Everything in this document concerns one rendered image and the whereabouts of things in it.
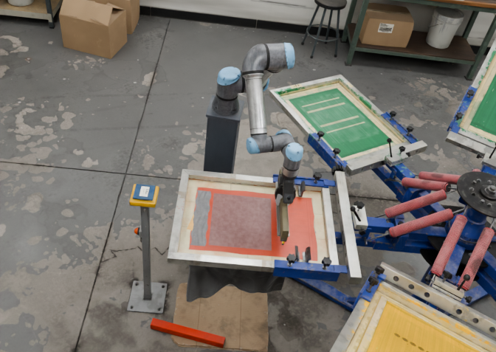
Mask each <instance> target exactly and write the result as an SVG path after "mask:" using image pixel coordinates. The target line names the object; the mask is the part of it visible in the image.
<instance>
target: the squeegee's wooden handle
mask: <svg viewBox="0 0 496 352"><path fill-rule="evenodd" d="M279 212H280V241H285V242H287V238H288V235H289V218H288V204H284V203H283V198H282V199H281V200H280V205H279Z"/></svg>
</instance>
